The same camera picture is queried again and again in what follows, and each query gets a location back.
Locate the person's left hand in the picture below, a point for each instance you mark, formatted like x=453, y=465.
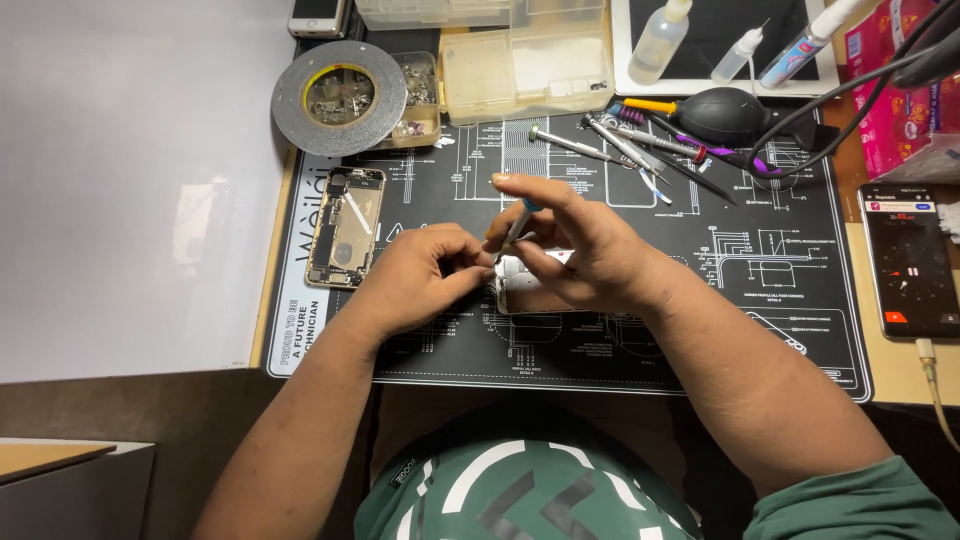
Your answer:
x=409, y=277

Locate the person's right hand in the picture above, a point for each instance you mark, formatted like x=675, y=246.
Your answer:
x=600, y=255

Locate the blue precision screwdriver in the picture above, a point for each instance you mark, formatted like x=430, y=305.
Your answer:
x=520, y=226

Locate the white phone screen assembly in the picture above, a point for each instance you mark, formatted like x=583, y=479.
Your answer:
x=510, y=296

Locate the gold open phone housing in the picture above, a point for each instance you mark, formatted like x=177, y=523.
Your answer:
x=341, y=240

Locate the blue white pull strip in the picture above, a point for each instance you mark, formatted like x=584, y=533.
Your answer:
x=654, y=185

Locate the black printed repair mat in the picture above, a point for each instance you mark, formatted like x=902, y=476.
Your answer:
x=570, y=352

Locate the silver screwdriver black cap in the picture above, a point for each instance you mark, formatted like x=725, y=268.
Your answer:
x=622, y=146

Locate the silver screwdriver green cap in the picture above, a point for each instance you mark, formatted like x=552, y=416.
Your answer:
x=570, y=142

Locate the black tweezers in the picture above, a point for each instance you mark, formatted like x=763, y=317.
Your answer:
x=697, y=180

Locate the silver screwdriver red cap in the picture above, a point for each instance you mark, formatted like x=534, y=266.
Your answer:
x=660, y=140

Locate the small clear screw box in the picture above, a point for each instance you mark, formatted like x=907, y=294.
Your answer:
x=420, y=105

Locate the black air blower orange nozzle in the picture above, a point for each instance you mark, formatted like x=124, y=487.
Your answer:
x=720, y=116

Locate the pile of small metal parts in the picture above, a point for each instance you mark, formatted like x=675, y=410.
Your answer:
x=339, y=96

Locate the large clear organizer box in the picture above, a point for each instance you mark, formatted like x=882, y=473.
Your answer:
x=525, y=67

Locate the grey adhesive tape roll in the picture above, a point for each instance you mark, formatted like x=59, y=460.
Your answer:
x=289, y=112

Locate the clear squeeze bottle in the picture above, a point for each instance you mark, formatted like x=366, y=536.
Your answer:
x=656, y=49

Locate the small needle tip bottle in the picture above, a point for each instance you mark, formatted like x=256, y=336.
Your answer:
x=733, y=61

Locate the black brush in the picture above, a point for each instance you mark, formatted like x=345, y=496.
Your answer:
x=814, y=136

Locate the green printed shirt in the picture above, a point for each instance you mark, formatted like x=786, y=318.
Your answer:
x=525, y=495

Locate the clear plastic storage case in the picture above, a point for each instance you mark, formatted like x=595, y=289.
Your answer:
x=435, y=11

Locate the white smartphone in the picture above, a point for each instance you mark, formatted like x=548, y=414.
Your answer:
x=316, y=15

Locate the white glue tube blue label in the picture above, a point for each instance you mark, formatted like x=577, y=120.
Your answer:
x=795, y=56

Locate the white tablet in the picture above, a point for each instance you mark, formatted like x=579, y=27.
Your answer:
x=825, y=79

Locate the white board panel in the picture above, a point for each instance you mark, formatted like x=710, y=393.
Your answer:
x=112, y=187

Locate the black smartphone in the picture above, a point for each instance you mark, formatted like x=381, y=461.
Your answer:
x=911, y=262

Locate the pink printed packet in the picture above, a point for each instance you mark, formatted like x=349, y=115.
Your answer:
x=900, y=112

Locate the clear plastic bag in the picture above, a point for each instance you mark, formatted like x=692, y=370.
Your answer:
x=922, y=161

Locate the grey cardboard box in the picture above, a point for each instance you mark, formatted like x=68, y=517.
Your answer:
x=75, y=495

